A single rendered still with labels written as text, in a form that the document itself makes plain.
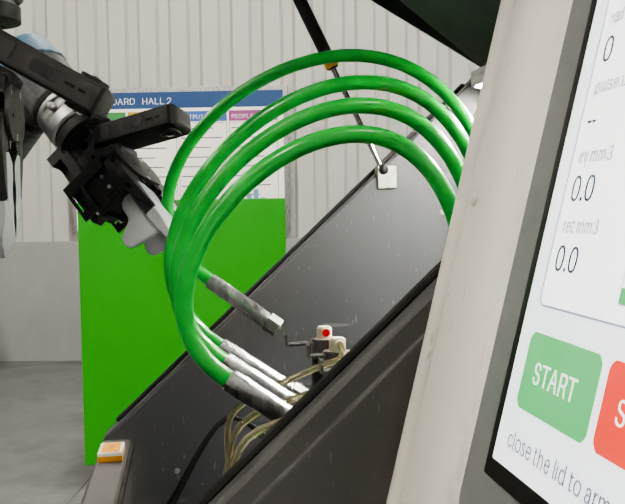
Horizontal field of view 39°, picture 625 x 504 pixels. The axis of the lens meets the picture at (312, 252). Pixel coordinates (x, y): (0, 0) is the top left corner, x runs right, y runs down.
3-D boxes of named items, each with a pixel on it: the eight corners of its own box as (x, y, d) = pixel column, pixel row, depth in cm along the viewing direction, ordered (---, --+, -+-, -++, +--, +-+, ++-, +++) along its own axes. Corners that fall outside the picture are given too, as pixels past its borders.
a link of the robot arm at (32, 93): (25, 85, 117) (60, 35, 114) (67, 141, 113) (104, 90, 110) (-24, 72, 110) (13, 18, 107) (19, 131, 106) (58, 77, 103)
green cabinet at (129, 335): (276, 427, 505) (272, 199, 498) (290, 472, 420) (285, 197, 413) (107, 435, 495) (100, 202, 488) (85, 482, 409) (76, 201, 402)
